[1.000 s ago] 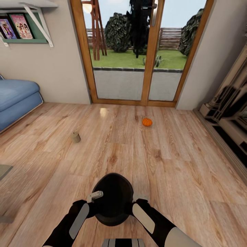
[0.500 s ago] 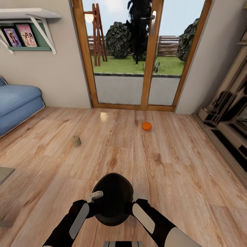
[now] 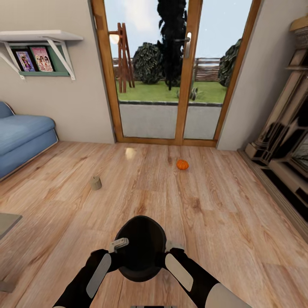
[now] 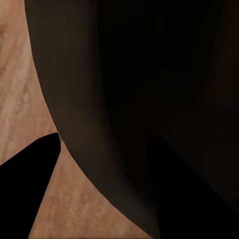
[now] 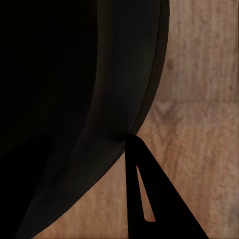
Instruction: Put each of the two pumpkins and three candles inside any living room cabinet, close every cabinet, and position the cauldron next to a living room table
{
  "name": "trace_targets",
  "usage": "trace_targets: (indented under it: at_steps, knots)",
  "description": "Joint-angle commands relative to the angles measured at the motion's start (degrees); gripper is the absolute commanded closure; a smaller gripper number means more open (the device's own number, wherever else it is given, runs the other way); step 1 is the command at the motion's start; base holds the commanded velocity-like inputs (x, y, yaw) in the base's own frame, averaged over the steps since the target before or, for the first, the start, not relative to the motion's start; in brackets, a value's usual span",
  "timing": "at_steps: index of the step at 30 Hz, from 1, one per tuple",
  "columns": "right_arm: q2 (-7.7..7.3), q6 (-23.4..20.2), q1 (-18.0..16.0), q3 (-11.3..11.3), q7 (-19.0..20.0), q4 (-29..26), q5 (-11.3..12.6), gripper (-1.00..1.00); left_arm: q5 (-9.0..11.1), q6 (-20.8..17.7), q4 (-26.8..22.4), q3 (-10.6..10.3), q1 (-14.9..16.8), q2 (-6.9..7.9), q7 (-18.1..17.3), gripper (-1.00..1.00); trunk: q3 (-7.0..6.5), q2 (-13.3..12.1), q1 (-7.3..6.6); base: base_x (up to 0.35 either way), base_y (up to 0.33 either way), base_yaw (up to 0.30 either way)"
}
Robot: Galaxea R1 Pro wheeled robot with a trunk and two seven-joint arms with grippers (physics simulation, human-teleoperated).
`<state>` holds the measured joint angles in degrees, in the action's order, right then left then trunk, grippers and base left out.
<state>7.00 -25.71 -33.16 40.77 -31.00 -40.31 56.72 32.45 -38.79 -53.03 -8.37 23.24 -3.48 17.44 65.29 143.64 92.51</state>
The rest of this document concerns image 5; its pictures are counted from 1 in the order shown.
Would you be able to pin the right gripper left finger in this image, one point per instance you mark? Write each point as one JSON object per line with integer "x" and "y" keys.
{"x": 20, "y": 172}

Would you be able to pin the cauldron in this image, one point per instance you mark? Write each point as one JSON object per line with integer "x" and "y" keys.
{"x": 87, "y": 72}

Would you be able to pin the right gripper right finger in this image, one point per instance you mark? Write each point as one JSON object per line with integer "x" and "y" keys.
{"x": 174, "y": 220}

